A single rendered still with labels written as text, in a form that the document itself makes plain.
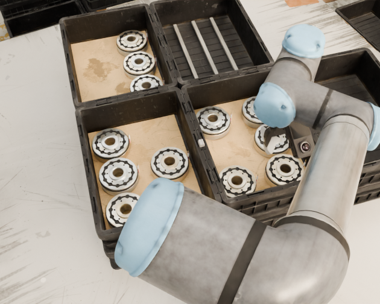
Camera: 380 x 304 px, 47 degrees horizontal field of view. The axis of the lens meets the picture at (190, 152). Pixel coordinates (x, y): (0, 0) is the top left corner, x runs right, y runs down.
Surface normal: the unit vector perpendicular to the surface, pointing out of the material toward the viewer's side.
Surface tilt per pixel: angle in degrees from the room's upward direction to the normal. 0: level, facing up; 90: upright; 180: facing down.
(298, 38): 3
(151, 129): 0
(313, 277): 36
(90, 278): 0
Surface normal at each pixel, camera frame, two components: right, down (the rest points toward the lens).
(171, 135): 0.00, -0.58
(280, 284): 0.27, -0.18
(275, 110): -0.46, 0.76
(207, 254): -0.15, -0.23
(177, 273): -0.33, 0.21
